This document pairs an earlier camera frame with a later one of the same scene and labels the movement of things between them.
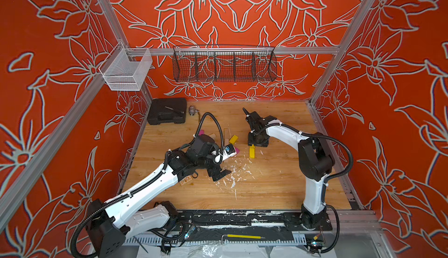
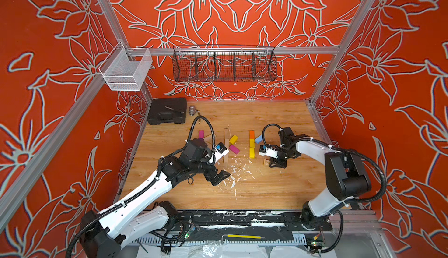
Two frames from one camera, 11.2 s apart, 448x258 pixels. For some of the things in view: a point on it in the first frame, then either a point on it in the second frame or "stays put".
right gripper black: [252, 139] -> [278, 161]
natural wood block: [227, 136] stays put
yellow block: [252, 152] stays put
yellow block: [233, 139] stays put
